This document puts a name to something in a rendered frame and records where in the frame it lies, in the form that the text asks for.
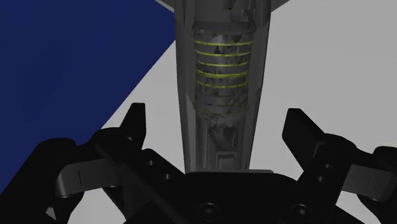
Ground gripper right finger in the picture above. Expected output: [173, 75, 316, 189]
[281, 108, 397, 224]

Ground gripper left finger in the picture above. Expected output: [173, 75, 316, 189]
[0, 102, 188, 224]

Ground grey tool with yellow coil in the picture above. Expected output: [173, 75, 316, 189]
[154, 0, 291, 174]

